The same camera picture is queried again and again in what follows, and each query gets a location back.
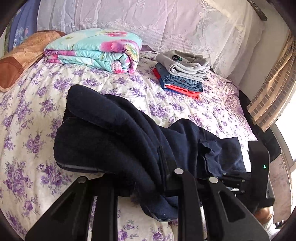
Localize dark navy track pants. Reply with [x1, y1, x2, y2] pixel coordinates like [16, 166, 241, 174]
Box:
[53, 85, 246, 222]

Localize person's right hand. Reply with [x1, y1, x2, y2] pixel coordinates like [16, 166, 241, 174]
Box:
[254, 206, 273, 225]

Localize folded red garment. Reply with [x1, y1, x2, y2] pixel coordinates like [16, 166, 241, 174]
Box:
[153, 68, 201, 100]

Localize beige patterned curtain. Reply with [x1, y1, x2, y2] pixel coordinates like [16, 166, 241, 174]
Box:
[247, 32, 295, 132]

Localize folded blue jeans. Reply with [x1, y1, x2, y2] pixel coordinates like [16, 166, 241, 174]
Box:
[156, 63, 203, 92]

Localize folded grey sweatshirt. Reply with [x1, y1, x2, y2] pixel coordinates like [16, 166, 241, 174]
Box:
[156, 50, 210, 82]

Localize folded turquoise floral quilt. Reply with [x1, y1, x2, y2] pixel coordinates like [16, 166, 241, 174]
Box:
[44, 28, 142, 74]

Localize purple floral bedspread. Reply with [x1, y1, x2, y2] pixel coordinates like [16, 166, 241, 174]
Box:
[0, 49, 258, 241]

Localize white lace pillow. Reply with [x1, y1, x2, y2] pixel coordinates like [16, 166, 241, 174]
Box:
[37, 1, 264, 78]

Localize brown orange pillow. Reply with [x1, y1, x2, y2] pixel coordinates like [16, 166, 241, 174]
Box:
[0, 31, 66, 92]

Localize blue pillow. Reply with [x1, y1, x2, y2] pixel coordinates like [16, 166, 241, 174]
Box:
[4, 0, 40, 54]

